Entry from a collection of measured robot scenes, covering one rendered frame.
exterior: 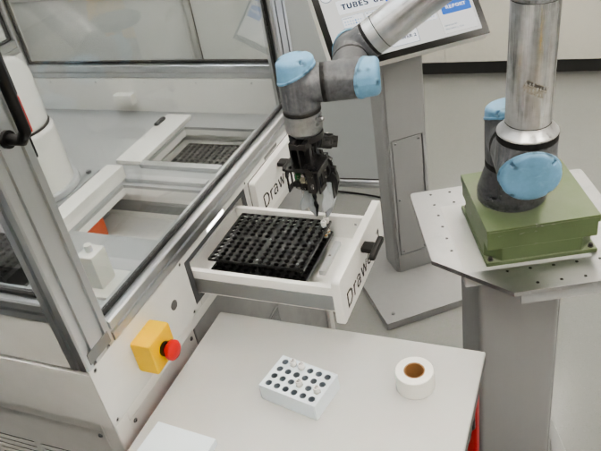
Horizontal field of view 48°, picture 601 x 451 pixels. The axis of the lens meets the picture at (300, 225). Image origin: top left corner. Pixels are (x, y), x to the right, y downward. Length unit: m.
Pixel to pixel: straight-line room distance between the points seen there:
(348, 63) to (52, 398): 0.82
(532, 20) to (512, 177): 0.29
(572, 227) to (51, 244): 1.05
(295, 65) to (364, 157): 2.02
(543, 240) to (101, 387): 0.95
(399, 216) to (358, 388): 1.33
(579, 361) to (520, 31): 1.42
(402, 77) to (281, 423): 1.36
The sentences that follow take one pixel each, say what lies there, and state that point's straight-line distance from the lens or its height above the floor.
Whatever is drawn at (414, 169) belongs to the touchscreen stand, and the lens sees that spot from 2.47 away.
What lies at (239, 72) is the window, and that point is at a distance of 1.62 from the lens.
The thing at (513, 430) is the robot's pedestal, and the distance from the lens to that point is 2.02.
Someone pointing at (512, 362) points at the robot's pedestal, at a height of 0.42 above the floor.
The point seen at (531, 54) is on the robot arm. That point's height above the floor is 1.26.
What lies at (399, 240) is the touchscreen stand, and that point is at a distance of 2.61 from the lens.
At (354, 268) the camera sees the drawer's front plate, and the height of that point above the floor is 0.89.
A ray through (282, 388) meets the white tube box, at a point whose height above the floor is 0.80.
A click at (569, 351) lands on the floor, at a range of 2.45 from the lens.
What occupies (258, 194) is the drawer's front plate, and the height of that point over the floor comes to 0.89.
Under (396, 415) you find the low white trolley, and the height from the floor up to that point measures 0.76.
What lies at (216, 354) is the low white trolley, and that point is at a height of 0.76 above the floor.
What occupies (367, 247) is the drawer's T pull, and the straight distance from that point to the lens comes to 1.37.
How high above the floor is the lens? 1.73
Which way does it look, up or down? 34 degrees down
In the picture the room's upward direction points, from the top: 10 degrees counter-clockwise
